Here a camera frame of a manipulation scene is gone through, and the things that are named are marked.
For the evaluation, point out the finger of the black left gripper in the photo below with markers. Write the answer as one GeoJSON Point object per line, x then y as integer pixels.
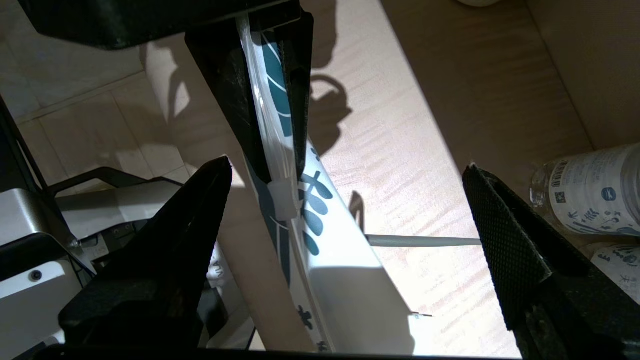
{"type": "Point", "coordinates": [300, 75]}

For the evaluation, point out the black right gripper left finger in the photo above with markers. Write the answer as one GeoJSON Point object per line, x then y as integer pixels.
{"type": "Point", "coordinates": [160, 280]}

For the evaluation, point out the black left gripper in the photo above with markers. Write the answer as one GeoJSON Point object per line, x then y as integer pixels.
{"type": "Point", "coordinates": [125, 20]}

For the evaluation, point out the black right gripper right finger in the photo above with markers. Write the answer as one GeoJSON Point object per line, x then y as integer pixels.
{"type": "Point", "coordinates": [550, 300]}

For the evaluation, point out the blue patterned plastic bag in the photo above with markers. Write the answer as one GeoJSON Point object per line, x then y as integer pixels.
{"type": "Point", "coordinates": [350, 285]}

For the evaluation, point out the clear water bottle black cap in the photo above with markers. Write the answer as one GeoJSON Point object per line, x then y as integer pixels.
{"type": "Point", "coordinates": [595, 190]}
{"type": "Point", "coordinates": [620, 275]}

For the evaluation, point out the white robot torso base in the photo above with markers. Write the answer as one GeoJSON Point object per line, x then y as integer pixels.
{"type": "Point", "coordinates": [30, 300]}

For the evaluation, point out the white toothbrush with dark head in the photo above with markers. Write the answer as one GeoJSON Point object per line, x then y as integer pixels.
{"type": "Point", "coordinates": [425, 241]}

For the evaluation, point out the beige wooden shelf cabinet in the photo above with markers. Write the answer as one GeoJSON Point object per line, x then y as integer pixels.
{"type": "Point", "coordinates": [475, 75]}

